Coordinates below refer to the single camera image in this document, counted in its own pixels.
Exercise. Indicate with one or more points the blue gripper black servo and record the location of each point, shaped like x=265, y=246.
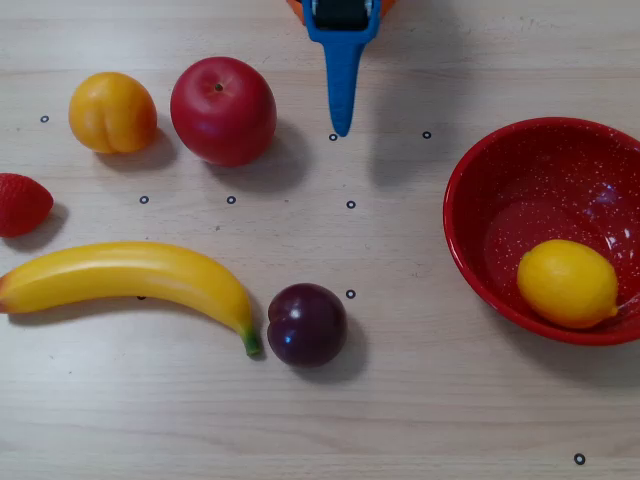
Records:
x=342, y=36

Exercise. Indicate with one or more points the yellow lemon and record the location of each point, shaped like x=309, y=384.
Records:
x=567, y=282

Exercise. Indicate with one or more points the red speckled bowl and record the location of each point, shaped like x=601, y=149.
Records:
x=525, y=190

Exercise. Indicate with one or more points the red apple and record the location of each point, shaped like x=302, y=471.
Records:
x=222, y=112

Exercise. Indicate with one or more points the orange yellow peach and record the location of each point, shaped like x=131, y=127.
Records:
x=111, y=112

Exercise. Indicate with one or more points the dark purple plum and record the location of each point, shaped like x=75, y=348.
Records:
x=306, y=325

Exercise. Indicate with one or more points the yellow banana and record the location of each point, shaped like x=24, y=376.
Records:
x=130, y=272

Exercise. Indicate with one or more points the red strawberry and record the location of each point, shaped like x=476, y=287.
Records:
x=22, y=205

